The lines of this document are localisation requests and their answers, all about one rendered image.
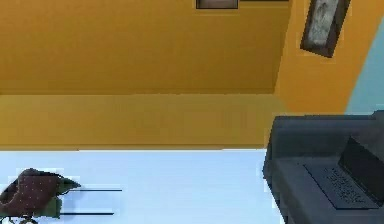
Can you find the dark grey sofa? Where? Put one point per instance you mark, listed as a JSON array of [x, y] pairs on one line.
[[296, 146]]

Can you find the dark framed brown picture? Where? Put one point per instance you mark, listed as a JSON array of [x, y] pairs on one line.
[[216, 3]]

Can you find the dark framed grey picture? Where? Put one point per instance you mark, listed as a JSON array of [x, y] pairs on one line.
[[324, 23]]

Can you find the black laptop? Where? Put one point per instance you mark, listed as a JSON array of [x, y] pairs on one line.
[[353, 180]]

